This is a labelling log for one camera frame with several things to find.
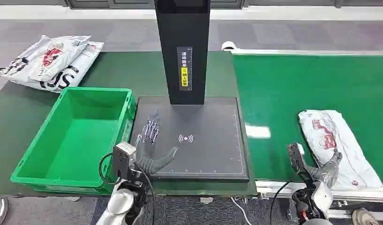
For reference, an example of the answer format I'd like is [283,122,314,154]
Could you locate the black yellow column label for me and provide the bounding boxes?
[177,46,193,91]

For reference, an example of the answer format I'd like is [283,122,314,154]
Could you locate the green plastic crate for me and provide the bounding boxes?
[10,87,137,195]

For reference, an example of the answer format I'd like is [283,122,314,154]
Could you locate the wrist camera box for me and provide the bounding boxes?
[287,142,308,175]
[112,142,137,181]

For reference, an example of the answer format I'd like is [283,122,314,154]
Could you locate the black flat scanner base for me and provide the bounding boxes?
[129,97,250,183]

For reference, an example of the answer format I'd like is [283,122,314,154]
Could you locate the green conveyor belt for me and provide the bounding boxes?
[232,54,383,187]

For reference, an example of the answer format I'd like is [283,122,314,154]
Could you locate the white cable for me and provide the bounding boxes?
[230,197,253,225]

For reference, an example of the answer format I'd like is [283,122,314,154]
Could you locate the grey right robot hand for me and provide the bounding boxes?
[309,149,343,189]

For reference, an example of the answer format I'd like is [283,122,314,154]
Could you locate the grey caster wheel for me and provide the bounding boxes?
[352,208,380,225]

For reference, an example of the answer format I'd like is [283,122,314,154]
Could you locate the black scanner column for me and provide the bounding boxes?
[154,0,211,105]

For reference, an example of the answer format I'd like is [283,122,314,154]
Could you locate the black looped cable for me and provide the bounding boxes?
[98,152,122,186]

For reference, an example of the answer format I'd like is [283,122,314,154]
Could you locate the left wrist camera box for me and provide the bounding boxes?
[112,142,137,181]

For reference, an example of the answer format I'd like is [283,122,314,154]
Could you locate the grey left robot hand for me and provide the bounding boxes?
[135,109,179,175]

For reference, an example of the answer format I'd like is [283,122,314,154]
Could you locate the white tape roll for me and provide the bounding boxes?
[221,41,239,51]

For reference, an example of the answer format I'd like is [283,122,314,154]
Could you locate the white parcel bag black letters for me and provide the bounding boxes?
[8,41,104,93]

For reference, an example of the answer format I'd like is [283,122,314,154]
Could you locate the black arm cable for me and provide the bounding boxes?
[134,163,157,225]

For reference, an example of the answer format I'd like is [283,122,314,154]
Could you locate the white parcel bag red print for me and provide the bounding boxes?
[0,35,92,83]

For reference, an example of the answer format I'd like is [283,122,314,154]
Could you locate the grey parcel bag red print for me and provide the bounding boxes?
[298,109,383,191]

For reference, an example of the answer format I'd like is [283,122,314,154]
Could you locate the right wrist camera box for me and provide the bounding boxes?
[287,142,308,175]

